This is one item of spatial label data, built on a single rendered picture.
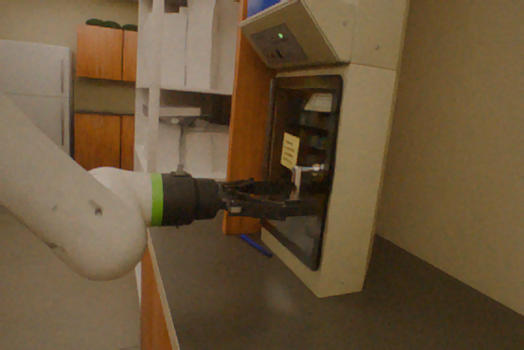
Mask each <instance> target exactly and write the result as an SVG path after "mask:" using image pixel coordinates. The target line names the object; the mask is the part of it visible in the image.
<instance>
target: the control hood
mask: <svg viewBox="0 0 524 350"><path fill-rule="evenodd" d="M356 12H357V7H356V5H350V4H345V3H343V2H339V1H335V0H283V1H282V2H280V3H279V4H277V5H275V6H273V7H268V8H266V9H265V10H263V11H261V12H259V13H257V14H256V15H254V16H253V17H251V18H248V19H246V20H244V21H242V22H240V23H238V27H239V28H240V29H241V31H242V32H243V34H244V35H245V37H246V38H248V40H249V41H250V44H251V45H252V47H253V48H254V50H255V51H256V52H257V53H258V55H259V56H260V58H261V59H262V60H263V62H264V63H265V65H266V67H268V68H269V69H276V70H277V69H286V68H294V67H303V66H319V65H324V66H327V65H336V64H344V63H348V62H349V61H350V56H351V50H352V47H351V45H352V37H353V32H354V24H355V18H356ZM283 23H285V25H286V26H287V28H289V30H290V31H291V33H292V35H293V36H294V38H295V40H296V41H297V43H298V44H299V46H300V47H301V49H302V50H303V51H304V52H305V54H306V56H307V57H308V59H309V60H308V61H301V62H295V63H281V64H276V65H270V64H269V63H268V61H267V60H266V59H265V56H264V54H263V53H262V51H261V50H260V49H259V48H258V47H257V46H256V45H255V43H254V42H253V40H252V39H251V38H250V36H251V35H254V34H256V33H259V32H262V31H264V30H266V29H269V28H271V27H276V26H279V25H280V24H283Z"/></svg>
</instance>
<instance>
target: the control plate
mask: <svg viewBox="0 0 524 350"><path fill-rule="evenodd" d="M279 34H281V35H282V37H283V38H280V35H279ZM271 36H272V37H273V38H274V40H273V39H272V38H270V37H271ZM250 38H251V39H252V40H253V42H254V43H255V45H256V46H257V47H258V48H259V49H260V50H261V51H262V53H263V54H264V56H265V59H266V60H267V61H268V63H269V64H270V65H276V64H281V63H295V62H301V61H308V60H309V59H308V57H307V56H306V54H305V52H304V51H303V50H302V49H301V47H300V46H299V44H298V43H297V41H296V40H295V38H294V36H293V35H292V33H291V31H290V30H289V28H287V26H286V25H285V23H283V24H280V25H279V26H276V27H271V28H269V29H266V30H264V31H262V32H259V33H256V34H254V35H251V36H250ZM293 49H294V50H296V51H294V52H292V50H293ZM275 50H278V51H280V54H281V55H282V57H283V59H281V58H280V57H279V55H278V54H277V52H276V51H275ZM287 50H289V51H291V52H290V53H287ZM282 51H284V52H285V54H282ZM271 53H274V55H275V58H272V57H271V56H270V54H271ZM266 54H267V55H268V56H269V58H268V57H267V55H266Z"/></svg>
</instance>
